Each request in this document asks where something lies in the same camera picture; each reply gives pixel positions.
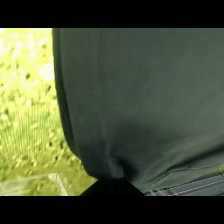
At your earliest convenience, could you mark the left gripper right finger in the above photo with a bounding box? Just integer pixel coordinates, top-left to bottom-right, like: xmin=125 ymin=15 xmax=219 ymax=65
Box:
xmin=112 ymin=178 xmax=147 ymax=197

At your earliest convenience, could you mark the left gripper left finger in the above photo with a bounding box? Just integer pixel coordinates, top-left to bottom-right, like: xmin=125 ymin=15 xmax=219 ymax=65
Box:
xmin=79 ymin=178 xmax=113 ymax=197

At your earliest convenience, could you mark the dark green garment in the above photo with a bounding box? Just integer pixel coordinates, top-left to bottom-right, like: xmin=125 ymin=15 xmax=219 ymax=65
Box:
xmin=51 ymin=27 xmax=224 ymax=193

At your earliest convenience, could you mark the checked shirt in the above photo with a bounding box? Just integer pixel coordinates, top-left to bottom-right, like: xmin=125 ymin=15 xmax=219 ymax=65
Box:
xmin=145 ymin=172 xmax=224 ymax=197

